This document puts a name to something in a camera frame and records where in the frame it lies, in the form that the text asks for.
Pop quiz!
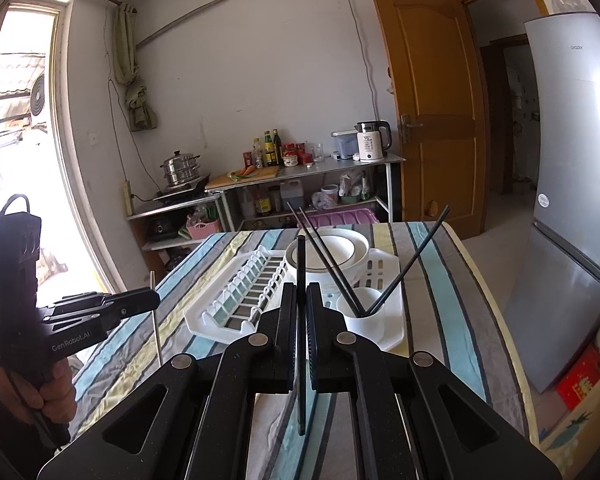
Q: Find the black chopstick group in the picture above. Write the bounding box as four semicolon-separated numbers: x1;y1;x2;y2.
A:
366;205;451;316
296;206;368;317
296;235;306;437

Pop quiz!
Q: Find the light wooden chopstick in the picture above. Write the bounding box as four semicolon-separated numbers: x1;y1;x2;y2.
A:
149;270;163;368

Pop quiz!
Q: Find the metal kitchen shelf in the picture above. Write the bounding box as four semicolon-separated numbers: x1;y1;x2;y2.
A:
128;154;403;272

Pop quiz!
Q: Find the person left hand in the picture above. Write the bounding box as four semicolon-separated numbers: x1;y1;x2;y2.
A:
0;359;76;424

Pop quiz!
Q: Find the white utensil cup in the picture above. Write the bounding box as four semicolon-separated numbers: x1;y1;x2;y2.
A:
334;286;386;344

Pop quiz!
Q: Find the white plastic dish rack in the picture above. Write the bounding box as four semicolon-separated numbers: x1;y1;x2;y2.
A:
184;248;406;351

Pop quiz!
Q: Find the large white bowl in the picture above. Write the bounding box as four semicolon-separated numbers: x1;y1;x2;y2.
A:
306;228;370;273

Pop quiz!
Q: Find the small white inner bowl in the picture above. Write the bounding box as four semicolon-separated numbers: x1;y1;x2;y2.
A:
306;235;355;271

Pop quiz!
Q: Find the striped tablecloth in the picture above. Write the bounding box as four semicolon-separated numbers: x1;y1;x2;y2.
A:
70;226;539;479

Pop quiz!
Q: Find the pink lidded storage bin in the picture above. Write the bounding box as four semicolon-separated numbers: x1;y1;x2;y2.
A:
308;207;378;228

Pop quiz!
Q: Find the pink plastic basket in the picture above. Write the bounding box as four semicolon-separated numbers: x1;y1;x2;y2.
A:
185;218;222;240

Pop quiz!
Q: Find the black induction cooker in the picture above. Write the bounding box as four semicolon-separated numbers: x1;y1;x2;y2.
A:
152;174;210;205

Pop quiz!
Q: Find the wooden cutting board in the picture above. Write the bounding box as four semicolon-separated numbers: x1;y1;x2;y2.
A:
204;166;280;191

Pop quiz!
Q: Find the stainless steel steamer pot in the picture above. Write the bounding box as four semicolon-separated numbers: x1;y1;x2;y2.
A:
160;151;200;188

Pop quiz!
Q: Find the green oil bottle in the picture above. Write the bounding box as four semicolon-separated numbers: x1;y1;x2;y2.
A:
264;131;277;167

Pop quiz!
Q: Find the dark soy sauce bottle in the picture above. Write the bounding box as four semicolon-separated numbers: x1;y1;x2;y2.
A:
273;128;284;167

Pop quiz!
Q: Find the grey plastic storage box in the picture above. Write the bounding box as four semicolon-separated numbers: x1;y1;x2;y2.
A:
330;129;358;159

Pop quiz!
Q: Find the white electric kettle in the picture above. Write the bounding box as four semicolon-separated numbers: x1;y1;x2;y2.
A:
355;120;392;164

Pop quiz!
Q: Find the silver refrigerator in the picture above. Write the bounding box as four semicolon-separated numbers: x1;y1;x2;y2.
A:
505;12;600;392

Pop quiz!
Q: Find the green curtain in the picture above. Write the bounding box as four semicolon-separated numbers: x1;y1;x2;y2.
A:
112;3;158;131

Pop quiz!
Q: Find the red cardboard box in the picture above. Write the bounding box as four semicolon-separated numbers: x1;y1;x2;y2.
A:
555;344;600;412

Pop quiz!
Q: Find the brown wooden door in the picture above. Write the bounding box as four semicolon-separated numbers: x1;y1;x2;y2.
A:
373;0;488;238

